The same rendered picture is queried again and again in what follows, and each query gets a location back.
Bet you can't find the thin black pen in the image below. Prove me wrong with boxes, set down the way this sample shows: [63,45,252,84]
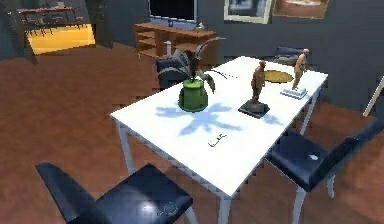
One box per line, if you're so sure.
[207,133,228,148]

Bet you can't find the white dining table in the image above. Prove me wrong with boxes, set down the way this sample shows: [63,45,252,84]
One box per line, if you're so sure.
[109,55,329,224]

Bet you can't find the dark blue chair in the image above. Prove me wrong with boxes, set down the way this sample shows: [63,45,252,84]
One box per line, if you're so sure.
[265,116,384,224]
[155,55,192,91]
[35,162,199,224]
[273,45,306,66]

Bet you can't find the yellow plate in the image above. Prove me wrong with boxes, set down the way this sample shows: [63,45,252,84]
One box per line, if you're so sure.
[264,69,295,84]

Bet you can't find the brown statue on dark base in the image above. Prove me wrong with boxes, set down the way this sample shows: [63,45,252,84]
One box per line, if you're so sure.
[237,59,271,120]

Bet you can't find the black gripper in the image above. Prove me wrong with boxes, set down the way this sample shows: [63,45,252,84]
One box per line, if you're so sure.
[156,201,180,218]

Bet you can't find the brown wooden shelf cabinet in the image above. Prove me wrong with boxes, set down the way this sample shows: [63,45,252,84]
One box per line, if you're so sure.
[134,22,218,66]

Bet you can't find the white slanted bar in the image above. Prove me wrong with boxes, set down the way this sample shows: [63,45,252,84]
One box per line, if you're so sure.
[362,75,384,118]

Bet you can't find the brown framed picture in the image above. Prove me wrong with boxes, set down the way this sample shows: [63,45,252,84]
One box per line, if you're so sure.
[272,0,330,20]

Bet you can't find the house plant in green pot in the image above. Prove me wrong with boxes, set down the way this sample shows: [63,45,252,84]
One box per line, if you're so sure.
[164,36,228,113]

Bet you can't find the tan statue on white base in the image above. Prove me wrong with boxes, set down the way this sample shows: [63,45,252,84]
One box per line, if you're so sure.
[279,48,311,101]

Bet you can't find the white framed picture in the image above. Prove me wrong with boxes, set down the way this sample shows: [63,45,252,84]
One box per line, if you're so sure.
[223,0,274,25]

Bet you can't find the black television set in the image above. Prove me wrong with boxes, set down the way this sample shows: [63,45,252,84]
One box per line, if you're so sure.
[148,0,198,24]

